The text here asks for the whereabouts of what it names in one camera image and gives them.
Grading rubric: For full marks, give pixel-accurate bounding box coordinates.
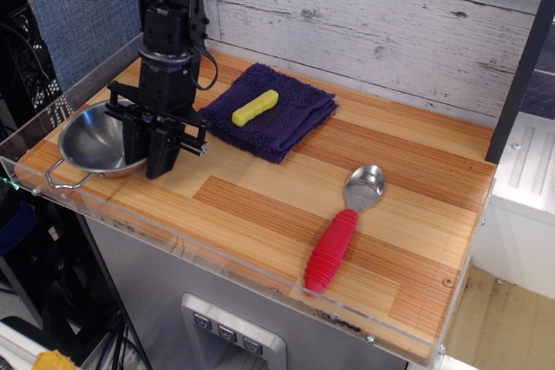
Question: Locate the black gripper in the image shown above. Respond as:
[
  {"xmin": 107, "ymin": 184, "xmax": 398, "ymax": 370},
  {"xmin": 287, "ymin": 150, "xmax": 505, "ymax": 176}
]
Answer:
[{"xmin": 106, "ymin": 51, "xmax": 208, "ymax": 179}]

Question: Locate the small steel wok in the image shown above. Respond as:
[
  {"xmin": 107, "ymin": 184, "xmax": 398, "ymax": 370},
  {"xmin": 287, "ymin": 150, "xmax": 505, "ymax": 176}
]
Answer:
[{"xmin": 45, "ymin": 101, "xmax": 147, "ymax": 190}]

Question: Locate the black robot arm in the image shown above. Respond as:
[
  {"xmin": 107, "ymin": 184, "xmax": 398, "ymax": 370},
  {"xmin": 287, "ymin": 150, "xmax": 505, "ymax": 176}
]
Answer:
[{"xmin": 106, "ymin": 0, "xmax": 213, "ymax": 179}]

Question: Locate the purple folded cloth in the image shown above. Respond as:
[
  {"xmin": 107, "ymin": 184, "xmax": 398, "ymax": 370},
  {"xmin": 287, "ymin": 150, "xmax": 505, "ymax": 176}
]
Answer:
[{"xmin": 200, "ymin": 63, "xmax": 338, "ymax": 164}]

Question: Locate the clear acrylic edge guard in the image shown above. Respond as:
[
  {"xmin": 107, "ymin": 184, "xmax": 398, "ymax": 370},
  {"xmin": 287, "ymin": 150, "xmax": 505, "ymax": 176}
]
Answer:
[{"xmin": 2, "ymin": 143, "xmax": 476, "ymax": 369}]

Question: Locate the yellow plastic stick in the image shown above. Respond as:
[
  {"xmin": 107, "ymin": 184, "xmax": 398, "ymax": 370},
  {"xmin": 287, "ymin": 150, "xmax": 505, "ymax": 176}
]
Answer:
[{"xmin": 232, "ymin": 89, "xmax": 279, "ymax": 127}]

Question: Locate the black plastic crate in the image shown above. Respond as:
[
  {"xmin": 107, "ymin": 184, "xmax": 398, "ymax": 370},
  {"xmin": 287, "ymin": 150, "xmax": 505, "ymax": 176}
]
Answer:
[{"xmin": 1, "ymin": 0, "xmax": 73, "ymax": 130}]

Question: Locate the silver dispenser button panel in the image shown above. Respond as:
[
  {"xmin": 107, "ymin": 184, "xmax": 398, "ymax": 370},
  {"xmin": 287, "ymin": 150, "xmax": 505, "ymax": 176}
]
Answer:
[{"xmin": 180, "ymin": 293, "xmax": 287, "ymax": 369}]

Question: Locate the white side cabinet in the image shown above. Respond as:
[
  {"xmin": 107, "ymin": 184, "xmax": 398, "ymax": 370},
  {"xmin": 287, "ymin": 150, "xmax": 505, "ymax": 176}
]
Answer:
[{"xmin": 471, "ymin": 113, "xmax": 554, "ymax": 298}]

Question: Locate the red handled metal spoon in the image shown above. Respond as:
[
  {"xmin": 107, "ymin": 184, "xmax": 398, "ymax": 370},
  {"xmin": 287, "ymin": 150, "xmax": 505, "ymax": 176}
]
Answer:
[{"xmin": 304, "ymin": 164, "xmax": 385, "ymax": 293}]

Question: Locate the dark right support post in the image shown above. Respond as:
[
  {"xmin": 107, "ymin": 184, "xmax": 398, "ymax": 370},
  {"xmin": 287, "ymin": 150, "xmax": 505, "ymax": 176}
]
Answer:
[{"xmin": 485, "ymin": 0, "xmax": 554, "ymax": 164}]

